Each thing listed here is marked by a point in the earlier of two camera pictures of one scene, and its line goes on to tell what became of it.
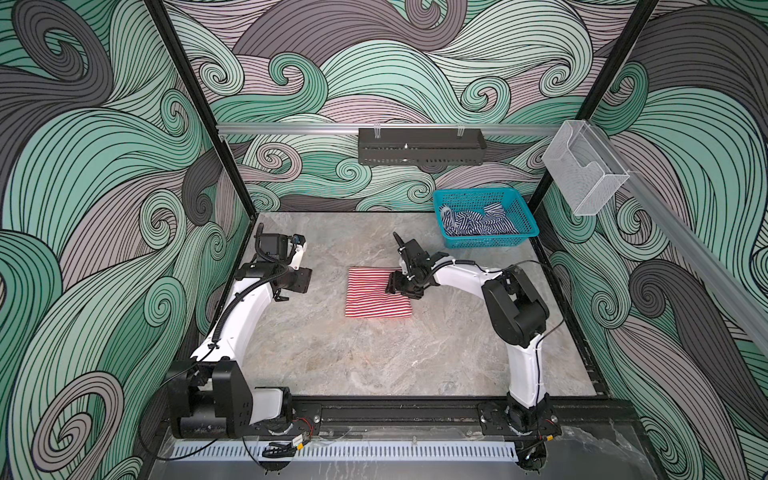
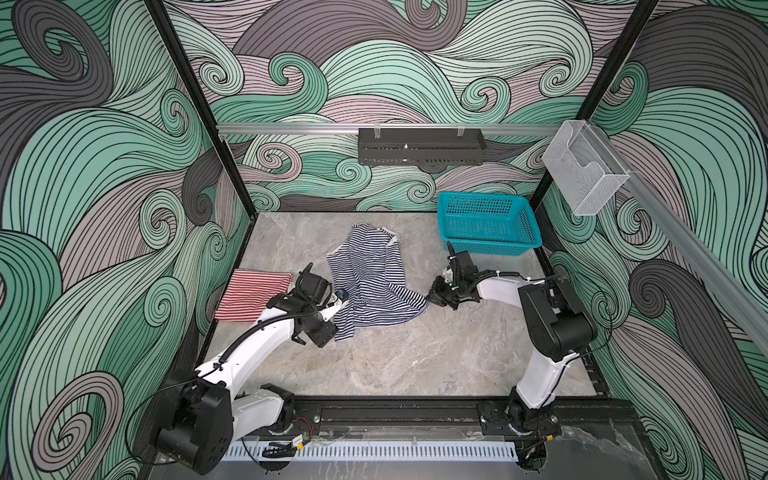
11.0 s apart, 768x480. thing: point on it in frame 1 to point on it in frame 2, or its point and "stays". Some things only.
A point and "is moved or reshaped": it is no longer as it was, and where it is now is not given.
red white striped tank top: x=366 y=295 is moved or reshaped
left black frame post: x=190 y=80 stays
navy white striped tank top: x=492 y=221 to x=369 y=266
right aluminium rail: x=740 y=295 stays
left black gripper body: x=296 y=280 to x=320 y=331
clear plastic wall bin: x=584 y=169 stays
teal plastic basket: x=475 y=201 stays
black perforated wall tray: x=421 y=146 stays
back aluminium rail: x=380 y=129 stays
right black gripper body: x=406 y=284 to x=446 y=293
